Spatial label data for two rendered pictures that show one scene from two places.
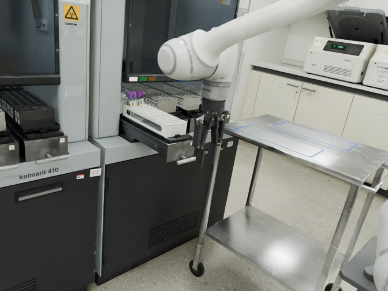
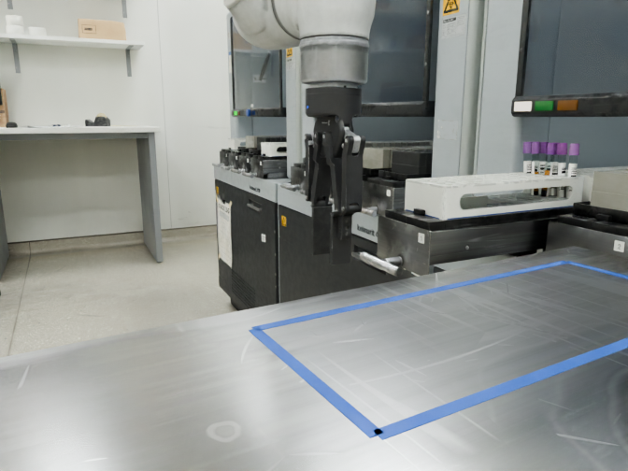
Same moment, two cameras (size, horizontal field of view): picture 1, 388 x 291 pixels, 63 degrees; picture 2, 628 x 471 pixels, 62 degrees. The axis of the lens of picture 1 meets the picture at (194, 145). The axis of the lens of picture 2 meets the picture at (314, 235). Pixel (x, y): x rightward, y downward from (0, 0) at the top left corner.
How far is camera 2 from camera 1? 1.45 m
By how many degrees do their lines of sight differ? 104
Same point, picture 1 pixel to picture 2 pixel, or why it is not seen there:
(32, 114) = (401, 157)
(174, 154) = (388, 245)
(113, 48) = (505, 45)
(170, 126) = (409, 183)
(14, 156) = not seen: hidden behind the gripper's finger
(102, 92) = (483, 135)
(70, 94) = (442, 135)
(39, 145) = (371, 192)
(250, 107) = not seen: outside the picture
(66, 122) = not seen: hidden behind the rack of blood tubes
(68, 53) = (445, 68)
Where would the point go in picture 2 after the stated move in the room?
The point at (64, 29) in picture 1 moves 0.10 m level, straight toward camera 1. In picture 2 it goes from (443, 31) to (395, 31)
